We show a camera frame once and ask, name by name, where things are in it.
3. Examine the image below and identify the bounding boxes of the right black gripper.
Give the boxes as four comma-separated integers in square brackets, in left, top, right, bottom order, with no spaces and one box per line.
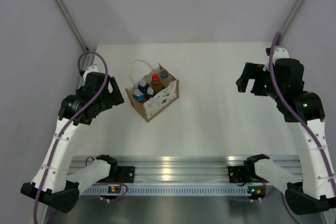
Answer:
[236,63,283,101]

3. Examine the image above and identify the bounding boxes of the orange spray bottle blue top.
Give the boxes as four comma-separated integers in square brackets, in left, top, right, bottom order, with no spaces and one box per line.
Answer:
[133,89,146,104]

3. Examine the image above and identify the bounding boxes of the orange pump bottle navy top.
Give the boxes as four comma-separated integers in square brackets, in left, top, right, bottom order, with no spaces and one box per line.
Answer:
[138,79,150,94]

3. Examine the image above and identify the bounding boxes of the yellow dish soap bottle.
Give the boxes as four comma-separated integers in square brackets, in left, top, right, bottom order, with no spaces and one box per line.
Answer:
[150,74,164,93]

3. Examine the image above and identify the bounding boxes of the clear square bottle dark cap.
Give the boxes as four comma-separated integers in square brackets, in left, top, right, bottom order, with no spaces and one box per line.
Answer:
[160,70,174,88]

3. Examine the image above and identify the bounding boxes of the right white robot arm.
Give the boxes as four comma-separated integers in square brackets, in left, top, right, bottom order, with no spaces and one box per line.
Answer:
[236,46,335,215]

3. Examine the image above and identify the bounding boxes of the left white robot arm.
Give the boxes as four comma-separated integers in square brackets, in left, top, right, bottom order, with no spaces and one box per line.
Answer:
[20,65,124,213]

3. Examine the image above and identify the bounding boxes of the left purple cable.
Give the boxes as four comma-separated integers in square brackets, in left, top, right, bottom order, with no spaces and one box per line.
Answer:
[33,50,109,224]

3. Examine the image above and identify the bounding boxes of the purple cable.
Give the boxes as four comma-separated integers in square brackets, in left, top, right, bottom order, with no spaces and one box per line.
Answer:
[268,31,336,183]
[33,50,109,224]

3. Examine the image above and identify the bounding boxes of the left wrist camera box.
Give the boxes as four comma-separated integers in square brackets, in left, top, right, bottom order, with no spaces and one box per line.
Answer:
[79,64,99,79]

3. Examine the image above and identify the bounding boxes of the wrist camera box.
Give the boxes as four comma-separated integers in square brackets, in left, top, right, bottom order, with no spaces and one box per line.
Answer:
[79,64,99,79]
[263,46,289,71]

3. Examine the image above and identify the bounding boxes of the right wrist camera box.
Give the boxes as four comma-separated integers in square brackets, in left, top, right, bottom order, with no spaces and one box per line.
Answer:
[263,46,289,71]

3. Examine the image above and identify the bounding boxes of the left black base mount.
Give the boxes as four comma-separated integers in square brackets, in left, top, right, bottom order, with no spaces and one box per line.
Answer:
[116,166,135,184]

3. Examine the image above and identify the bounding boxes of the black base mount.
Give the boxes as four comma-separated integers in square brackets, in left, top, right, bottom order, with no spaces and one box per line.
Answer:
[116,166,135,184]
[228,166,249,186]

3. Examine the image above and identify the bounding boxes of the aluminium mounting rail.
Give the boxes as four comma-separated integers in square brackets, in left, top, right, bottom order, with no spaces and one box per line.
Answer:
[67,155,302,184]

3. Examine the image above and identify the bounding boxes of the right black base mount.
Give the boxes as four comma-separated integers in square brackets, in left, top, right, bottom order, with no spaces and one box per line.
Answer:
[228,166,249,186]

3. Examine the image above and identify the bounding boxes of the grey slotted cable duct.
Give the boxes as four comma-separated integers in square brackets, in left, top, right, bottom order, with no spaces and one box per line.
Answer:
[82,185,253,197]

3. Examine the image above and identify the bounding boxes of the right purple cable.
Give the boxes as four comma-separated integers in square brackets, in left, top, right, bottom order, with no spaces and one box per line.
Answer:
[268,31,336,183]

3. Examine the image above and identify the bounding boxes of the right aluminium frame post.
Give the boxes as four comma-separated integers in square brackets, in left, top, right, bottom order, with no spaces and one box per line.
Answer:
[280,0,306,39]

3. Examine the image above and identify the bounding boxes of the aluminium frame post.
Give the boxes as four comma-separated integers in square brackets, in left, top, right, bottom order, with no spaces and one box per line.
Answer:
[54,0,88,51]
[280,0,306,39]

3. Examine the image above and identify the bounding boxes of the left aluminium frame post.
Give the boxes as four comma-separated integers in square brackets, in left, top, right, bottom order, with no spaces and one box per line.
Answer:
[54,0,88,51]

